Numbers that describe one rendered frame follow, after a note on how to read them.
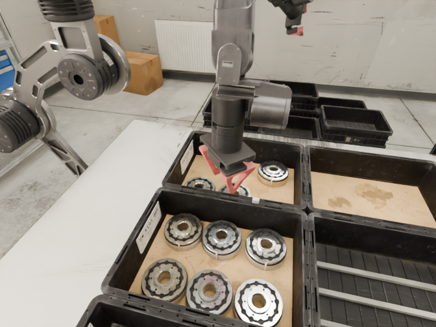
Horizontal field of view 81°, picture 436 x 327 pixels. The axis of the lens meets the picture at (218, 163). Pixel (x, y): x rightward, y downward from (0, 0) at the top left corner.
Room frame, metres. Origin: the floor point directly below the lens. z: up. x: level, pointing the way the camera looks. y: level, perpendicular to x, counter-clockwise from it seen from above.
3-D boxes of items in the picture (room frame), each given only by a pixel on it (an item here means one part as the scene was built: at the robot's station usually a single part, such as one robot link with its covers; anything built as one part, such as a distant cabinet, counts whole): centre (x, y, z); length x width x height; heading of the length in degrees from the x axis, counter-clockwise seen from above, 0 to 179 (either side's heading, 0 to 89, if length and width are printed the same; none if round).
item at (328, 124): (1.50, -0.90, 0.37); 0.40 x 0.30 x 0.45; 78
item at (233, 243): (0.40, -0.01, 0.86); 0.10 x 0.10 x 0.01
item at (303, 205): (0.62, -0.06, 0.92); 0.40 x 0.30 x 0.02; 77
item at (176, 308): (0.33, 0.00, 0.92); 0.40 x 0.30 x 0.02; 77
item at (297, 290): (0.33, 0.00, 0.87); 0.40 x 0.30 x 0.11; 77
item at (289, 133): (1.59, -0.51, 0.31); 0.40 x 0.30 x 0.34; 78
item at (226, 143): (0.40, -0.02, 1.17); 0.10 x 0.07 x 0.07; 31
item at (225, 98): (0.39, -0.02, 1.23); 0.07 x 0.06 x 0.07; 77
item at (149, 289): (0.29, 0.12, 0.86); 0.10 x 0.10 x 0.01
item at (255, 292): (0.24, -0.09, 0.86); 0.05 x 0.05 x 0.01
